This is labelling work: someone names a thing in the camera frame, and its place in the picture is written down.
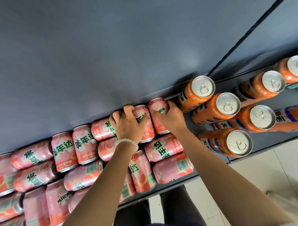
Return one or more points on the orange striped soda can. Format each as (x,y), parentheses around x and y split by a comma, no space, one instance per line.
(232,143)
(260,117)

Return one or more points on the pile of pink soda cans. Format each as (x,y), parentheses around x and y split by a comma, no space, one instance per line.
(81,144)

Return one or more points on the person's right forearm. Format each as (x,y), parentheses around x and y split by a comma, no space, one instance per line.
(221,177)

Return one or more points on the person's left hand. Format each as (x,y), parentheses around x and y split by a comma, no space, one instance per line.
(128,128)

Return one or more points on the pink printed soda can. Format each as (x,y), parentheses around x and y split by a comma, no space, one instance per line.
(149,133)
(158,104)

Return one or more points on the group of orange cans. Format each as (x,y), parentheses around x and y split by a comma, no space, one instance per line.
(198,93)

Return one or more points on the grey metal shelf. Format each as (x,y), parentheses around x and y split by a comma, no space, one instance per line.
(270,139)

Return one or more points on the person's left forearm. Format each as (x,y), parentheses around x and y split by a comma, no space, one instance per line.
(100,193)

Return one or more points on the person's right hand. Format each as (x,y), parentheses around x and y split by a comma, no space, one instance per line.
(173,120)

